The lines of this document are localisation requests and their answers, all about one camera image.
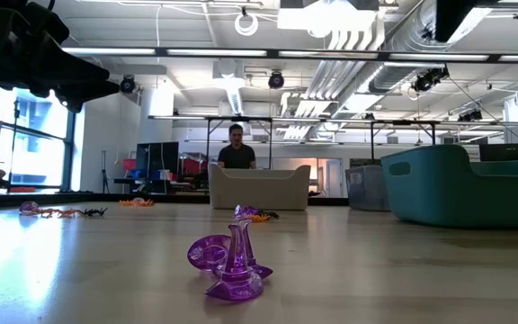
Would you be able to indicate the person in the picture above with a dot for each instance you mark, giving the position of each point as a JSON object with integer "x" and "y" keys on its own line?
{"x": 236, "y": 157}

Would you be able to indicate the black background rig frame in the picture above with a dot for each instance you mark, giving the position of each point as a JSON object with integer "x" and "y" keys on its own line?
{"x": 241, "y": 119}
{"x": 403, "y": 122}

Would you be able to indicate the white plastic bin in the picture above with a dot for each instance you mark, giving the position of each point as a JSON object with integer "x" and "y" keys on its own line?
{"x": 259, "y": 193}

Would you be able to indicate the grey translucent plastic bin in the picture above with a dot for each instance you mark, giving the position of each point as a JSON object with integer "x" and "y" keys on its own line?
{"x": 367, "y": 189}

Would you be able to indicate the black computer monitor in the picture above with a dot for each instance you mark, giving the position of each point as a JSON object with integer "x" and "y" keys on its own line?
{"x": 158, "y": 157}
{"x": 508, "y": 152}

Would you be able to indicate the black window frame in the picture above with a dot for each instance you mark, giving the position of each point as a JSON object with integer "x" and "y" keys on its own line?
{"x": 69, "y": 148}

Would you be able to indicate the silver ventilation duct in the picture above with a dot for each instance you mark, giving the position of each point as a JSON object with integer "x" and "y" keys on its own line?
{"x": 416, "y": 31}

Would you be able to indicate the white ceiling duct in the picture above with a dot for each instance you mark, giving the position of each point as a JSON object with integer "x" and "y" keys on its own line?
{"x": 229, "y": 85}

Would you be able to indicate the black pole stand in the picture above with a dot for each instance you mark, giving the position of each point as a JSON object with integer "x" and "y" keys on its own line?
{"x": 15, "y": 108}

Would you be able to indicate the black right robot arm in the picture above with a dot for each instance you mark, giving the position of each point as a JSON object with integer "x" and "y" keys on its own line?
{"x": 452, "y": 18}

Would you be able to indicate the orange plastic spider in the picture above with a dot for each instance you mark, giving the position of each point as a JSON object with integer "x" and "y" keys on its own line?
{"x": 128, "y": 203}
{"x": 56, "y": 212}
{"x": 259, "y": 219}

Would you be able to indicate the teal plastic bin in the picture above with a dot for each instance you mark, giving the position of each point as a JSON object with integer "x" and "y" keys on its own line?
{"x": 443, "y": 198}

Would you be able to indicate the purple plastic witch hat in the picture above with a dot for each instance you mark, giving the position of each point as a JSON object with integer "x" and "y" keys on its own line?
{"x": 263, "y": 271}
{"x": 138, "y": 200}
{"x": 29, "y": 207}
{"x": 245, "y": 211}
{"x": 207, "y": 254}
{"x": 236, "y": 283}

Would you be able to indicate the black ceiling spotlight cluster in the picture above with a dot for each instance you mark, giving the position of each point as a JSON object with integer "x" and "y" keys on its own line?
{"x": 425, "y": 82}

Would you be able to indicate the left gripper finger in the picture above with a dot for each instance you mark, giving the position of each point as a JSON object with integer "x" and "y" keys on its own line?
{"x": 88, "y": 92}
{"x": 74, "y": 67}

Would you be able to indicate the overhead LED light bar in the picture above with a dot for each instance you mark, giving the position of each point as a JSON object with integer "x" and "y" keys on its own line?
{"x": 272, "y": 53}

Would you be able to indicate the black aluminium rig frame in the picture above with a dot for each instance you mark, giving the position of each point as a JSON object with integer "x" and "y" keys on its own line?
{"x": 61, "y": 199}

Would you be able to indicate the black tripod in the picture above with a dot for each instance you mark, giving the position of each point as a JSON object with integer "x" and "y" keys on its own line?
{"x": 104, "y": 173}

